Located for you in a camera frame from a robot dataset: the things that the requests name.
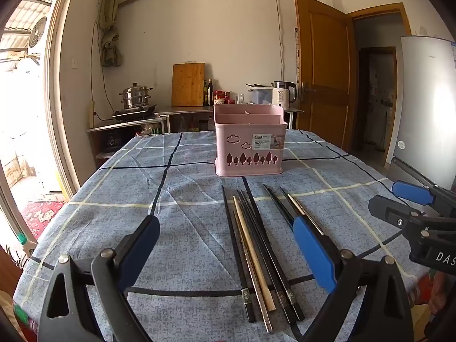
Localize black gas stove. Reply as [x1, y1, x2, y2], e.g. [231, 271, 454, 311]
[111, 104, 158, 119]

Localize wooden chopstick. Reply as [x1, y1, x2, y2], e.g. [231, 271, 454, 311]
[233, 195, 276, 312]

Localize pink plastic utensil basket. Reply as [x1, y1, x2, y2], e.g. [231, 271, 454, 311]
[213, 103, 288, 178]

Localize silver refrigerator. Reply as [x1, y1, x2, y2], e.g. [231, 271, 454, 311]
[384, 36, 456, 191]

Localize blue plaid tablecloth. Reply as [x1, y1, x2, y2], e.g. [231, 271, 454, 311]
[12, 128, 433, 342]

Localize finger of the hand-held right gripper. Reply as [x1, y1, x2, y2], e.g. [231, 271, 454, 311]
[391, 180, 456, 219]
[368, 195, 441, 238]

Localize wooden cutting board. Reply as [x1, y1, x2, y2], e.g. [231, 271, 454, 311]
[171, 63, 206, 107]

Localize low steel counter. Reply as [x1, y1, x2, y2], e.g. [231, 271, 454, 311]
[86, 114, 169, 168]

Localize black appliance under counter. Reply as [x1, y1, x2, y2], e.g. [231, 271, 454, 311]
[103, 131, 125, 152]

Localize outdoor fan unit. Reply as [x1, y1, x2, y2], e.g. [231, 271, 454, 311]
[28, 16, 48, 49]

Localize steel kitchen table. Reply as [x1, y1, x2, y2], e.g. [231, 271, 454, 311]
[157, 104, 306, 134]

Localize white electric kettle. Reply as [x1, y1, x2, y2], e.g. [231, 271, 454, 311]
[272, 80, 298, 109]

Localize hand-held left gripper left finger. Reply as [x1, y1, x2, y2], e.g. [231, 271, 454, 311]
[37, 215, 161, 342]

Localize metal chopstick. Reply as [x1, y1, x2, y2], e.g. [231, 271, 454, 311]
[232, 209, 274, 334]
[287, 193, 325, 236]

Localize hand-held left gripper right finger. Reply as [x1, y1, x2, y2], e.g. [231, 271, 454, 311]
[292, 216, 414, 342]

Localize red patterned rug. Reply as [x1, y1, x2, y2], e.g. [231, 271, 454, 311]
[21, 200, 69, 245]

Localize person's right hand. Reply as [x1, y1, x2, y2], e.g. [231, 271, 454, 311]
[428, 274, 454, 315]

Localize wooden door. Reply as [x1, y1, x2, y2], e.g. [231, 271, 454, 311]
[294, 0, 357, 150]

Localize steel steamer pot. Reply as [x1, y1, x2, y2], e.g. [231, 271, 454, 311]
[119, 83, 154, 109]

